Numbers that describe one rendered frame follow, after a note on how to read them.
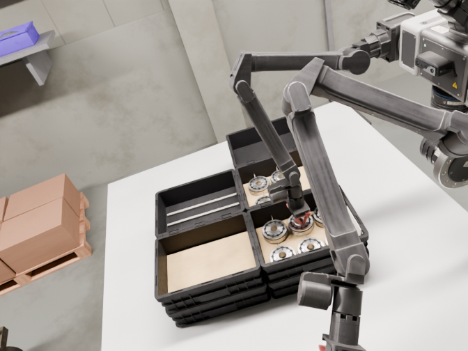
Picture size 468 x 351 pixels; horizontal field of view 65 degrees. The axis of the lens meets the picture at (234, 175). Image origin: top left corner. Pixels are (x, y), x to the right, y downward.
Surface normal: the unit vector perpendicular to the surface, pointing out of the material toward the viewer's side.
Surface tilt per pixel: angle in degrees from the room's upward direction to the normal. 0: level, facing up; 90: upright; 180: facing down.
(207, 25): 90
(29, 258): 90
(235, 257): 0
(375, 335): 0
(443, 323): 0
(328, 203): 38
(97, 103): 90
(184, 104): 90
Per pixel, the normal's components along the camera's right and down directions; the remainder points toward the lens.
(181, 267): -0.25, -0.73
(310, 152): -0.10, -0.20
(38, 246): 0.34, 0.55
